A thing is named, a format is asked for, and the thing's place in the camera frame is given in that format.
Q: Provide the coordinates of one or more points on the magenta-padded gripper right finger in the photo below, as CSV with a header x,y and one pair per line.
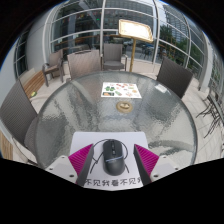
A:
x,y
147,158

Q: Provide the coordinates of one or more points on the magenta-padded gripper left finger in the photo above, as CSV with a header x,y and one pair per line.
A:
x,y
80,158

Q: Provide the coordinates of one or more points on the black computer mouse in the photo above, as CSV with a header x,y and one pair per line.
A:
x,y
113,158

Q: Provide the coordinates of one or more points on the white printed mouse pad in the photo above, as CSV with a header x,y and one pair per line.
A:
x,y
100,136

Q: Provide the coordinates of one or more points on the small white card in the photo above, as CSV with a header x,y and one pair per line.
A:
x,y
160,88

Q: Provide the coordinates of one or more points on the colourful picture menu card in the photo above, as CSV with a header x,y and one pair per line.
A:
x,y
121,90

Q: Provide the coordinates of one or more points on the wooden slat panel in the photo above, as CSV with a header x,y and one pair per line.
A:
x,y
5,146

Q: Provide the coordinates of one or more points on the black metal chairs group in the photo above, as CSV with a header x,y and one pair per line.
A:
x,y
213,113

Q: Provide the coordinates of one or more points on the gold framed sign stand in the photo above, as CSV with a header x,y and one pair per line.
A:
x,y
136,30

